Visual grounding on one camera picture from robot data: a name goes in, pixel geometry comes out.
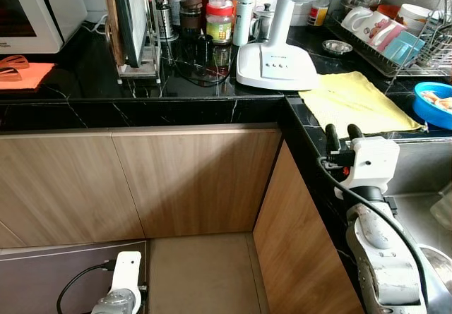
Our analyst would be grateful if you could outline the steel kettle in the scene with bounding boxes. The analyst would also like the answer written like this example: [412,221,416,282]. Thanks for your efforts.
[250,4,278,42]

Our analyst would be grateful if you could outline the pink and white mug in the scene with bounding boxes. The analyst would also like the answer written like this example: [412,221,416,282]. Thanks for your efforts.
[366,14,408,52]

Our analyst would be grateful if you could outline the stainless steel sink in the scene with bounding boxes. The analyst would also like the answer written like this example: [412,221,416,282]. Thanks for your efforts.
[385,136,452,314]

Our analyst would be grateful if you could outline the metal board rack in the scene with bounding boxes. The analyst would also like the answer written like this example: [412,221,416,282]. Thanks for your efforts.
[115,0,165,86]

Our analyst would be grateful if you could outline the white cup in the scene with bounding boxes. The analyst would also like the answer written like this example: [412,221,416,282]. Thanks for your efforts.
[397,4,434,37]

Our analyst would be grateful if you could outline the food scraps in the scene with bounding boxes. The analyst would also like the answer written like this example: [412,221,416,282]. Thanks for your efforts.
[422,90,452,112]

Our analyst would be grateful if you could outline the wooden cutting board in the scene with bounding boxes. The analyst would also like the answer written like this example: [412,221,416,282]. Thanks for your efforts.
[103,0,121,50]

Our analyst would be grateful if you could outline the yellow and red can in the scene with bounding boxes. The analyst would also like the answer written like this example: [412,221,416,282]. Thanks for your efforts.
[308,0,331,28]

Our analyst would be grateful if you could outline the white table fan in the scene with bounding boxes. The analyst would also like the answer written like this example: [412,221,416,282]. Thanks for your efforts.
[235,0,365,93]

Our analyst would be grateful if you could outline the white microwave oven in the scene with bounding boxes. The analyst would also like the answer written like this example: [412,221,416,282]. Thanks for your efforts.
[0,0,89,55]

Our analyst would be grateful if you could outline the yellow cloth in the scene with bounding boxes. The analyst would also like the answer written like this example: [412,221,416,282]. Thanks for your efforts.
[297,71,425,140]

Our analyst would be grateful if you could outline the dark brown floor mat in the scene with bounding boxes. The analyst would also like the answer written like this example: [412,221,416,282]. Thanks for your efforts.
[0,240,150,314]

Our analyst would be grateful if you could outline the orange silicone pot holder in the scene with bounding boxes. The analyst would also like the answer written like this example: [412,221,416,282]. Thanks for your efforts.
[0,67,23,83]
[0,54,31,70]

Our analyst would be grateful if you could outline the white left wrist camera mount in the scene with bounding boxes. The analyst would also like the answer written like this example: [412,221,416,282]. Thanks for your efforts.
[109,250,143,297]

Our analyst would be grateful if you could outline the blue plastic bowl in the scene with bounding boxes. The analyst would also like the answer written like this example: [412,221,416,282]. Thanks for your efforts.
[412,81,452,132]

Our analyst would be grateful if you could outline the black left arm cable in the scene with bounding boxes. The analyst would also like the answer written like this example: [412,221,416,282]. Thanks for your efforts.
[56,260,115,314]

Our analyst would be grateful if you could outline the small steel saucer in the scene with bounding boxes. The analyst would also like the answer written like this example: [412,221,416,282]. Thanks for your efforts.
[321,40,355,56]

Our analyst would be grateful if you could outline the round steel dish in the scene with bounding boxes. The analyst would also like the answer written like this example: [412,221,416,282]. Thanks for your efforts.
[420,245,452,295]

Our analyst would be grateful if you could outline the black upright board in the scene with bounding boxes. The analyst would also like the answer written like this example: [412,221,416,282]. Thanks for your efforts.
[109,0,150,69]

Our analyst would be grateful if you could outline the pale green bottle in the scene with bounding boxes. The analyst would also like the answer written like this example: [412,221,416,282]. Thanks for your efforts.
[232,0,256,47]

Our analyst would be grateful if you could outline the round steel utensil cup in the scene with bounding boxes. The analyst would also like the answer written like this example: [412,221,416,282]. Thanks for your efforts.
[151,0,179,44]

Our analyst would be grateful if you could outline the wire dish rack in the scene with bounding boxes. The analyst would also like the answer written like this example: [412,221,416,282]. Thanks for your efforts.
[325,0,452,79]

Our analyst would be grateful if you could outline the wooden cabinet door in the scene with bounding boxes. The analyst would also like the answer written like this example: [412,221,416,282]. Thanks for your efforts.
[111,127,284,241]
[0,132,146,249]
[252,141,365,314]

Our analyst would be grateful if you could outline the jar with red lid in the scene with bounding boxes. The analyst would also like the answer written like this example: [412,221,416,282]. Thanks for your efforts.
[205,1,235,45]

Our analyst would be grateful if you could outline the blue cup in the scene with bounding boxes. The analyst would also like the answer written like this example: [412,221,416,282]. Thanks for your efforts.
[381,30,427,67]

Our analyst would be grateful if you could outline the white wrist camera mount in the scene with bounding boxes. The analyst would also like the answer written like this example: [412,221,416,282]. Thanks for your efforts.
[343,136,402,196]
[109,250,143,297]

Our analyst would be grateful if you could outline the orange bowl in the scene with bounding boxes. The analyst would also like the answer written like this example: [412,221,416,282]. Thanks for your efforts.
[374,4,403,22]

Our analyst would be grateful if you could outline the orange mat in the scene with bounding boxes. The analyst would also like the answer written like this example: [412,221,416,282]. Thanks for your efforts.
[0,61,57,92]

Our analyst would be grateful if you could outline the brown jar dark lid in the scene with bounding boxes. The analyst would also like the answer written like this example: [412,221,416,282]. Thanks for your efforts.
[178,0,205,41]

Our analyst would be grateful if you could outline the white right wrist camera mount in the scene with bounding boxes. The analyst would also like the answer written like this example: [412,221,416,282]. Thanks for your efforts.
[343,136,402,196]

